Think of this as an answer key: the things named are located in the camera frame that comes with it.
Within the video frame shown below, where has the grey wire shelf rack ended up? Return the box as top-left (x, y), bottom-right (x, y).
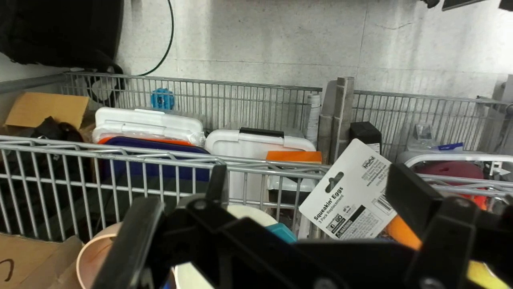
top-left (0, 70), bottom-right (513, 242)

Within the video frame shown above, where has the small open cardboard box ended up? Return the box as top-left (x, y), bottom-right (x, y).
top-left (4, 91), bottom-right (94, 130)

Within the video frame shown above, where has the thin black cable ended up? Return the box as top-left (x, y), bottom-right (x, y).
top-left (135, 0), bottom-right (177, 78)

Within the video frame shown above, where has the black device white label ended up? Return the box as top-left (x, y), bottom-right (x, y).
top-left (349, 120), bottom-right (384, 157)

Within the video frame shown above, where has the white printed card tag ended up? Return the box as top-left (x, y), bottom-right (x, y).
top-left (297, 136), bottom-right (400, 241)

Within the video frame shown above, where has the pink bowl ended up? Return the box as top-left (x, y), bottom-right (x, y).
top-left (76, 221), bottom-right (126, 289)

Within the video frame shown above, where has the black strap bundle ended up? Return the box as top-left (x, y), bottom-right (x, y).
top-left (31, 115), bottom-right (87, 143)

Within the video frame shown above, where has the yellow plush ball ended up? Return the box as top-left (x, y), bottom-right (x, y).
top-left (467, 258), bottom-right (512, 289)

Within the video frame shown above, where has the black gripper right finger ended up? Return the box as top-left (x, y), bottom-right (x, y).
top-left (384, 162), bottom-right (507, 289)

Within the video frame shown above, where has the blue spool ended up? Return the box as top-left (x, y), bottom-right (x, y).
top-left (150, 87), bottom-right (177, 112)

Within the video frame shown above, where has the white case black handle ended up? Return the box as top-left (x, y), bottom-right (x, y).
top-left (206, 127), bottom-right (326, 205)

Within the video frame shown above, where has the brown cardboard box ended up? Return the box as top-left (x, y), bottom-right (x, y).
top-left (0, 229), bottom-right (87, 289)

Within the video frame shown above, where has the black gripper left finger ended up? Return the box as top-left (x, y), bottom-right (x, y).
top-left (89, 164), bottom-right (302, 289)

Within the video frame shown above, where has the white rimmed maroon container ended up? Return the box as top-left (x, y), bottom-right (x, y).
top-left (398, 149), bottom-right (513, 210)

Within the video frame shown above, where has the orange plush ball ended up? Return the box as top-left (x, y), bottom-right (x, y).
top-left (384, 213), bottom-right (424, 252)

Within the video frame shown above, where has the white lidded container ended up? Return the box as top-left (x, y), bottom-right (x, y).
top-left (92, 106), bottom-right (208, 148)

